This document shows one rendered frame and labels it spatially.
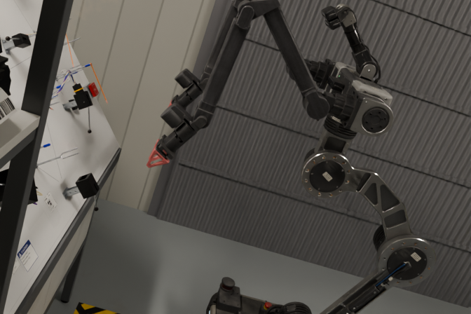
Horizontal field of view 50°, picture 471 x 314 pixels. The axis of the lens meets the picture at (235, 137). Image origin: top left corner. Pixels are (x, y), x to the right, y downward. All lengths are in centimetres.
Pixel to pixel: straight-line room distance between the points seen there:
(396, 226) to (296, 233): 147
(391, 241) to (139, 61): 183
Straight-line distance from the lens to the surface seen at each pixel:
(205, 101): 165
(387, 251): 220
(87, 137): 198
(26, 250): 145
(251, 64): 307
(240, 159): 327
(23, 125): 83
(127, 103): 324
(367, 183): 205
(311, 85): 166
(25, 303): 139
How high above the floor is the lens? 181
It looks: 20 degrees down
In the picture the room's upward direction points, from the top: 20 degrees clockwise
